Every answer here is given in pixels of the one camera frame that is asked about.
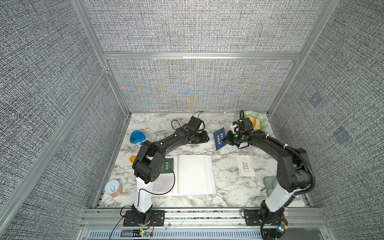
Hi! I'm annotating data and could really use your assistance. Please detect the blue card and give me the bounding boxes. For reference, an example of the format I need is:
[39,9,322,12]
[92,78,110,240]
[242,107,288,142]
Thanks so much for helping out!
[214,128,227,151]

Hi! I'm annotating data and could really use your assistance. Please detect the green card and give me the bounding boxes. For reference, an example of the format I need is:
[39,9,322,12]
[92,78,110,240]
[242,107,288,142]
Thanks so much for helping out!
[162,158,174,174]

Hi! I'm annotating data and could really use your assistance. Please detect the white photo album book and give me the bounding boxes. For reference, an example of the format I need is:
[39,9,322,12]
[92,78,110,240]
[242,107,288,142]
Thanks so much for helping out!
[149,155,217,196]

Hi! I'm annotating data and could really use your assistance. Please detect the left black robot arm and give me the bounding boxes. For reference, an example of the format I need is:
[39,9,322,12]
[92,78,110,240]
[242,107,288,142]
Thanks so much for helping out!
[133,129,210,215]

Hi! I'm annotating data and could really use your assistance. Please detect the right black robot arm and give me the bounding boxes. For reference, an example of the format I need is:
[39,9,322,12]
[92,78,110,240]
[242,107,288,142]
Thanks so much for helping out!
[224,131,316,217]

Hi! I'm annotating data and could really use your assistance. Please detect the bread piece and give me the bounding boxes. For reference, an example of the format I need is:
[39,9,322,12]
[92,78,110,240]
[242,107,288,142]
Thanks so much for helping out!
[252,118,261,131]

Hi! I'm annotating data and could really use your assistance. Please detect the green glass plate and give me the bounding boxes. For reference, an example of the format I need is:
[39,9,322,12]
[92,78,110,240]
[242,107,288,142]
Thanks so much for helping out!
[245,111,269,132]

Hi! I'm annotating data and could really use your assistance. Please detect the white card grey print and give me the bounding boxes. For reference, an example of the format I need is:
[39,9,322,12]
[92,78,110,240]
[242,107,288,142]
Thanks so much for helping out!
[236,156,256,177]

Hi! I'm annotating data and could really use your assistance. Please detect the green folded cloth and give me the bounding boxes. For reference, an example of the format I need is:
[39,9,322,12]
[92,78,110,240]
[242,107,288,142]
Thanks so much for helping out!
[262,176,278,197]

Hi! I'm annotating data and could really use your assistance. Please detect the blue lidded cup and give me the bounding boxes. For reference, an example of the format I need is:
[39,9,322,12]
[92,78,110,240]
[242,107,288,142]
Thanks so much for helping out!
[130,130,146,149]

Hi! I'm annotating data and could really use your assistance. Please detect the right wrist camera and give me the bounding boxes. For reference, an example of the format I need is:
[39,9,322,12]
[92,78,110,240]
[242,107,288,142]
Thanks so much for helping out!
[231,118,254,134]

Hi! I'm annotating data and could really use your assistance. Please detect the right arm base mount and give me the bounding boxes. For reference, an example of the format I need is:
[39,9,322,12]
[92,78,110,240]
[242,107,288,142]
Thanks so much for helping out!
[241,207,288,240]

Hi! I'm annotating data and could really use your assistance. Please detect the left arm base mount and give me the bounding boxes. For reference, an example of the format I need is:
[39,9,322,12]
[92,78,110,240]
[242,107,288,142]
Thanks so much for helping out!
[123,208,166,227]

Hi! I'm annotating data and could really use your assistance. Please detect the aluminium front rail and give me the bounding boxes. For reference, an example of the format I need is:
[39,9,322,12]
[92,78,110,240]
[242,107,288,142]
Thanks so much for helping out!
[75,208,337,240]

